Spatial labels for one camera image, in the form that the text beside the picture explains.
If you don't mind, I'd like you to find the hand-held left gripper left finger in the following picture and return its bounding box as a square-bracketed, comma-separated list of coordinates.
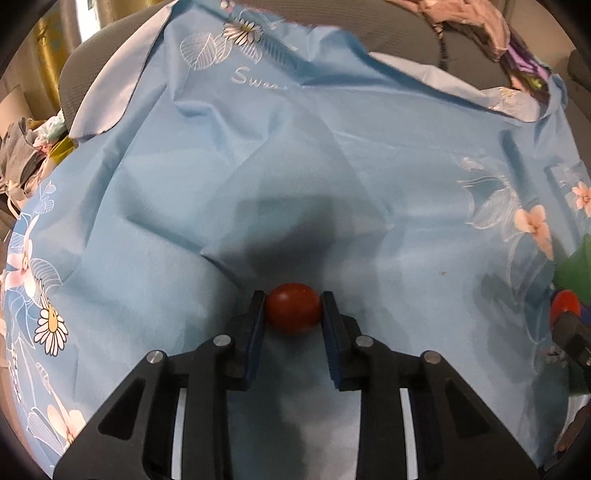
[53, 290, 267, 480]

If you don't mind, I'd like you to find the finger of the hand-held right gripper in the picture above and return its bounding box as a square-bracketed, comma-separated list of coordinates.
[551, 310, 591, 371]

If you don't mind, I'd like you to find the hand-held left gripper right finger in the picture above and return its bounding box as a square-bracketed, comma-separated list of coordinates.
[321, 291, 541, 480]

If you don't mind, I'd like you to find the red cherry tomato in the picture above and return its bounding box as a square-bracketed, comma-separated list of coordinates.
[549, 290, 583, 326]
[265, 282, 321, 335]

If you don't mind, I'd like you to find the green plastic bowl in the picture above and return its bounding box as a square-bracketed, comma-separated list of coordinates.
[551, 233, 591, 398]

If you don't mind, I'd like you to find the blue floral cloth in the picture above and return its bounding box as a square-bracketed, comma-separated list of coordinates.
[0, 0, 583, 480]

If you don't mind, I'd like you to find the purple garment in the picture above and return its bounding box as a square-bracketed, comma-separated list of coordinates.
[503, 37, 555, 93]

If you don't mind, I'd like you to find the pile of light clothes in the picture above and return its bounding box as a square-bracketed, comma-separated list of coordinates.
[0, 115, 77, 199]

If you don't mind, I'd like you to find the grey sofa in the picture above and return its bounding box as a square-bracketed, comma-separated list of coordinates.
[60, 0, 591, 139]

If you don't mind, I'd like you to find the pink garment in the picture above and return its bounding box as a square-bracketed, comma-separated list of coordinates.
[388, 0, 511, 61]

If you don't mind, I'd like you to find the gold curtain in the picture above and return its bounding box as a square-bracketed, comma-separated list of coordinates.
[28, 0, 93, 107]

